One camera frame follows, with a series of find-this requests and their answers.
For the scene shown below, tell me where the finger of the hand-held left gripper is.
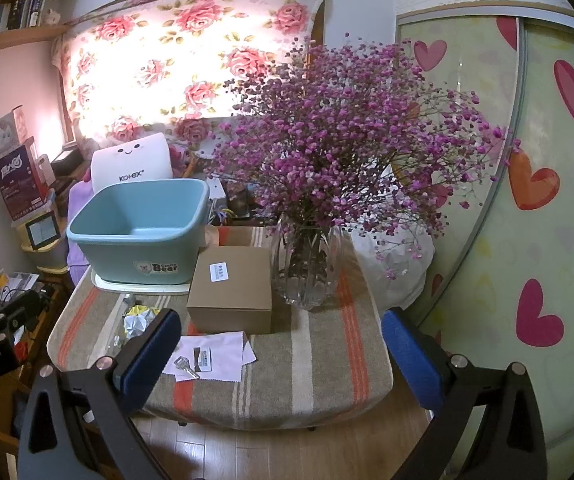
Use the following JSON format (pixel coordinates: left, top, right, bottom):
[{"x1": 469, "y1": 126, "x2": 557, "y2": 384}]
[{"x1": 0, "y1": 291, "x2": 42, "y2": 341}]

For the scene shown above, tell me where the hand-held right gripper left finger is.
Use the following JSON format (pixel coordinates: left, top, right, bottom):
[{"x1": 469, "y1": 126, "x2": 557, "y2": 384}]
[{"x1": 17, "y1": 308, "x2": 182, "y2": 480}]

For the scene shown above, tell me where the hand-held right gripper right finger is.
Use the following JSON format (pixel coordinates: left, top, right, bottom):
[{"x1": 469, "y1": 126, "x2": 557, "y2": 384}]
[{"x1": 381, "y1": 307, "x2": 550, "y2": 480}]

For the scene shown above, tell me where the clear plastic tube bottle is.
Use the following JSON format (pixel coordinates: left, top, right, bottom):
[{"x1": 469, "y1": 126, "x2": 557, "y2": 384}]
[{"x1": 106, "y1": 293, "x2": 136, "y2": 358}]

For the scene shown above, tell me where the brown cardboard box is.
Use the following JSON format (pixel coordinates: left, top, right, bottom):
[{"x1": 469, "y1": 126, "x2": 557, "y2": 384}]
[{"x1": 186, "y1": 246, "x2": 274, "y2": 336}]

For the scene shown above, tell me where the teal plastic basin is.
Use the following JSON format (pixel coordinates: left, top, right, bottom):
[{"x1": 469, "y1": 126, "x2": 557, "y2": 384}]
[{"x1": 67, "y1": 178, "x2": 211, "y2": 285}]

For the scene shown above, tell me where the wooden side table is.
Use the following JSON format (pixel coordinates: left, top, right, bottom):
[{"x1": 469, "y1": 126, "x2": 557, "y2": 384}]
[{"x1": 0, "y1": 280, "x2": 72, "y2": 461}]

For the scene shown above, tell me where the crumpled paper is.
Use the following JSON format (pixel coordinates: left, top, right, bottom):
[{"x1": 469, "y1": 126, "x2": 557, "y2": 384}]
[{"x1": 122, "y1": 302, "x2": 160, "y2": 341}]

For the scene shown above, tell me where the silver key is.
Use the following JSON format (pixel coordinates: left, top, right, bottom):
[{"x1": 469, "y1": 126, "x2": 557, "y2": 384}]
[{"x1": 173, "y1": 356, "x2": 200, "y2": 380}]

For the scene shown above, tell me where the yellow storage bin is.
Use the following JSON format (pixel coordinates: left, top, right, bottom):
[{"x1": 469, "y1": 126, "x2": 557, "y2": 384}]
[{"x1": 12, "y1": 195, "x2": 70, "y2": 271}]

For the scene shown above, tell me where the cream plastic tray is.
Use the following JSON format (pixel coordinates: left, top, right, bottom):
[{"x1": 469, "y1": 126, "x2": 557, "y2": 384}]
[{"x1": 91, "y1": 265, "x2": 192, "y2": 295}]

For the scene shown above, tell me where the white cloth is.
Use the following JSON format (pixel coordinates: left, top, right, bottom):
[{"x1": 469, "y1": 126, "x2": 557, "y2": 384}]
[{"x1": 162, "y1": 331, "x2": 258, "y2": 383}]

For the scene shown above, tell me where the white plastic bag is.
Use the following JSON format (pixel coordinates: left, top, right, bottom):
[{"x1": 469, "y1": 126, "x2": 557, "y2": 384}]
[{"x1": 352, "y1": 165, "x2": 438, "y2": 311}]

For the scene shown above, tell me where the dark purple box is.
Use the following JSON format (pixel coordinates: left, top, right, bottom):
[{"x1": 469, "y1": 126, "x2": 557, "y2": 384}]
[{"x1": 0, "y1": 137, "x2": 50, "y2": 221}]

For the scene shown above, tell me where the purple cloth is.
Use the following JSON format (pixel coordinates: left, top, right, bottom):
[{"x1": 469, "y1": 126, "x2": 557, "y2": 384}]
[{"x1": 67, "y1": 180, "x2": 98, "y2": 281}]

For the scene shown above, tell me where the ribbed glass vase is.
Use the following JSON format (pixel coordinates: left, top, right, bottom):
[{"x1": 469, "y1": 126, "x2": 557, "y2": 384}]
[{"x1": 268, "y1": 220, "x2": 342, "y2": 311}]

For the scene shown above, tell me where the black box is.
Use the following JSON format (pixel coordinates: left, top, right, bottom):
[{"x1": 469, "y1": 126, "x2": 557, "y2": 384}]
[{"x1": 52, "y1": 147, "x2": 88, "y2": 176}]

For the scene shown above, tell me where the white and pink box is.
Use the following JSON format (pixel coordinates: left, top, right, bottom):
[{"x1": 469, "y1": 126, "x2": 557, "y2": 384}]
[{"x1": 0, "y1": 106, "x2": 30, "y2": 156}]

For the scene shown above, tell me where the heart patterned sliding door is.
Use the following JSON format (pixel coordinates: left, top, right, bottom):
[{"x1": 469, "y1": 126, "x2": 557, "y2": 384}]
[{"x1": 397, "y1": 5, "x2": 574, "y2": 461}]

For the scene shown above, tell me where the purple flower bouquet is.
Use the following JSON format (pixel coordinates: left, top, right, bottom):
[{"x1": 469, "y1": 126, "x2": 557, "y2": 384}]
[{"x1": 207, "y1": 35, "x2": 522, "y2": 281}]

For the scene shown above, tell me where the row of books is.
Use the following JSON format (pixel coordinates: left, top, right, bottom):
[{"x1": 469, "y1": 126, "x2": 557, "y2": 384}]
[{"x1": 0, "y1": 0, "x2": 50, "y2": 36}]

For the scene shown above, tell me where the floral rose curtain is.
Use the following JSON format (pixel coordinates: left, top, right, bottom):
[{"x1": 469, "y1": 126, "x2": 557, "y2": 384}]
[{"x1": 52, "y1": 0, "x2": 338, "y2": 156}]

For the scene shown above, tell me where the black photo frame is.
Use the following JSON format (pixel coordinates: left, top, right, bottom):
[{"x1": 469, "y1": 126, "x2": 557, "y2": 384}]
[{"x1": 24, "y1": 212, "x2": 60, "y2": 251}]

